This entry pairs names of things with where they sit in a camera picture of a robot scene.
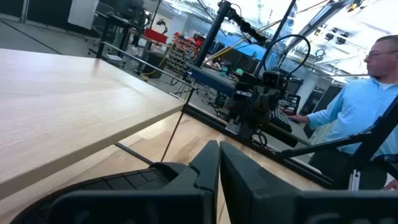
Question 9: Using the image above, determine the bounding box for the blue board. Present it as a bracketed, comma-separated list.
[217, 33, 269, 60]

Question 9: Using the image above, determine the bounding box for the white panel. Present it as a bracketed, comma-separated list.
[67, 0, 100, 30]

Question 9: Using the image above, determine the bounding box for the black jointed stand arm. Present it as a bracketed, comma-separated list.
[228, 2, 269, 44]

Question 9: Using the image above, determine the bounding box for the black backlit keyboard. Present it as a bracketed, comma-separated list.
[269, 107, 294, 133]

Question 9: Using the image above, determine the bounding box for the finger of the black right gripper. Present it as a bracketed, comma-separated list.
[266, 93, 277, 123]
[256, 93, 267, 123]

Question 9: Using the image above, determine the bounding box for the red bin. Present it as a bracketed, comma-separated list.
[144, 27, 169, 45]

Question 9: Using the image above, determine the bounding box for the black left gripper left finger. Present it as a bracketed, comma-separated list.
[46, 139, 220, 224]

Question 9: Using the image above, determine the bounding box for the grey desk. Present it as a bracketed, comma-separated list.
[185, 62, 312, 149]

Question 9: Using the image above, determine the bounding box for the black workbench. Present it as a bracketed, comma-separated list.
[88, 11, 147, 60]

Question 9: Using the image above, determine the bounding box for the person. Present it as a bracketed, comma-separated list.
[287, 34, 398, 191]

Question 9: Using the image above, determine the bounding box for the rack of parts bins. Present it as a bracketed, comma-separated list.
[165, 30, 200, 75]

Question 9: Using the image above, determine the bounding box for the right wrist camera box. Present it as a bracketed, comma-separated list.
[262, 70, 285, 91]

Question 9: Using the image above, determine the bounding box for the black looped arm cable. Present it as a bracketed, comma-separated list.
[262, 34, 312, 80]

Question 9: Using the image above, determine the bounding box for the black aluminium table frame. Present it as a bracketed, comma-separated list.
[182, 93, 398, 191]

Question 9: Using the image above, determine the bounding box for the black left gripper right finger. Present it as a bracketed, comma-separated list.
[219, 141, 398, 224]

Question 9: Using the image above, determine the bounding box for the black stand pole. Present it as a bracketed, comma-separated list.
[192, 0, 233, 68]

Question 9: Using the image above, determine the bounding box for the person's hand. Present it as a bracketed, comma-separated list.
[287, 113, 311, 125]

